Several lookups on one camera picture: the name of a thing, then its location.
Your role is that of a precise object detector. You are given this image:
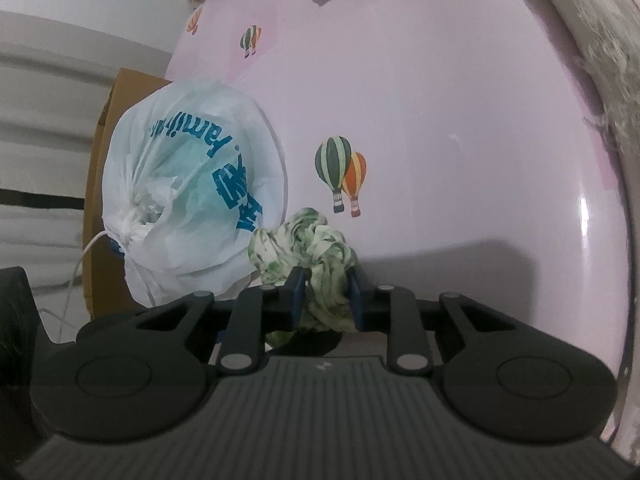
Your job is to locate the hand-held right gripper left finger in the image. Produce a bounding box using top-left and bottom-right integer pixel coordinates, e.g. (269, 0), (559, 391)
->
(77, 266), (307, 376)

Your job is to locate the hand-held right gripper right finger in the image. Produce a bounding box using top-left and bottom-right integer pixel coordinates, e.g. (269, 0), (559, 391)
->
(347, 266), (561, 375)

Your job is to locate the green white scrunchie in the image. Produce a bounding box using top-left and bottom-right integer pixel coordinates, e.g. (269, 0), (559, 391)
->
(248, 207), (358, 348)

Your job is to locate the white plastic bag blue print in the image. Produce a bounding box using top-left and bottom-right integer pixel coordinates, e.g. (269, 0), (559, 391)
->
(101, 77), (288, 308)

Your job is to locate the brown cardboard box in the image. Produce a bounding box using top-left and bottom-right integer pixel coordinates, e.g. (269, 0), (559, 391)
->
(81, 67), (173, 318)

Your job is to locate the pink balloon print mat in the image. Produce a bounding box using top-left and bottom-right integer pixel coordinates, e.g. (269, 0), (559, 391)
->
(165, 0), (631, 356)

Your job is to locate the rolled white fuzzy blanket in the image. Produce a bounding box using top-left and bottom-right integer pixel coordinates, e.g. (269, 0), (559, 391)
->
(520, 0), (640, 461)

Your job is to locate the white cable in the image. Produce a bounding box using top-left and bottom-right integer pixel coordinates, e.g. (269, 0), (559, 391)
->
(40, 230), (110, 343)

